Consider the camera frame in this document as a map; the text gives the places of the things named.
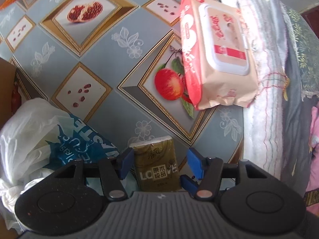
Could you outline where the pink patterned clothing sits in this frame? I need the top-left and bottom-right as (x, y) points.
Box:
(304, 104), (318, 216)

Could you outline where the brown cardboard box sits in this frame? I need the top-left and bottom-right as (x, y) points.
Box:
(0, 58), (16, 128)

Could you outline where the grey quilt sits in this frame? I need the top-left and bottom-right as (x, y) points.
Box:
(274, 17), (318, 195)

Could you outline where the pink wet wipes pack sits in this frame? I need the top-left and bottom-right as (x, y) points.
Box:
(179, 0), (258, 110)

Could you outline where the white plastic shopping bag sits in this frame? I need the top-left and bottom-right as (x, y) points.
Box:
(1, 98), (119, 229)

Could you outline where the gold tissue pack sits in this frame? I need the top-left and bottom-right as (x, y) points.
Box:
(130, 136), (181, 192)

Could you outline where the green floral pillow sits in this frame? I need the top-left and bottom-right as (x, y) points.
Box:
(281, 3), (318, 99)

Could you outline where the white fluffy blanket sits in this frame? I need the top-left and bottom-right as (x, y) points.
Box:
(221, 0), (289, 179)

